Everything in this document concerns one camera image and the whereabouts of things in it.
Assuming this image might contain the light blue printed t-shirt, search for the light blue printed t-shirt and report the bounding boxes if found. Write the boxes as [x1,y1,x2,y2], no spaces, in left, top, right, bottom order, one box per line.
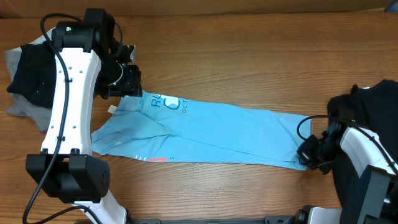
[92,92,311,170]

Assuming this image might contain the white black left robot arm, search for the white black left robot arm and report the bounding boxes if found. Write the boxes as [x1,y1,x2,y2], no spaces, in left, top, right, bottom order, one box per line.
[25,18,142,223]

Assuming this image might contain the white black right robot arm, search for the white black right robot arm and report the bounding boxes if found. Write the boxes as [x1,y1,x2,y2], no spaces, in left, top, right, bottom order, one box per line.
[293,122,397,223]

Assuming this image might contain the black garment pile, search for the black garment pile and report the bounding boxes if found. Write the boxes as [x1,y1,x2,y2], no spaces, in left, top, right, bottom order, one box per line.
[327,80,397,205]

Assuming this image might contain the black folded polo shirt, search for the black folded polo shirt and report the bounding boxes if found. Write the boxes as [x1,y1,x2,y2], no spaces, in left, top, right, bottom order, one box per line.
[7,41,56,108]

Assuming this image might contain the white mesh folded garment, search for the white mesh folded garment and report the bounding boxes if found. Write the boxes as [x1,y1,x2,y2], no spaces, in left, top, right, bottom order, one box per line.
[28,27,57,45]

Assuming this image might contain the grey folded garment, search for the grey folded garment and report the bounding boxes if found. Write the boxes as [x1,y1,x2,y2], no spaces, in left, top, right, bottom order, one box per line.
[4,36,52,131]

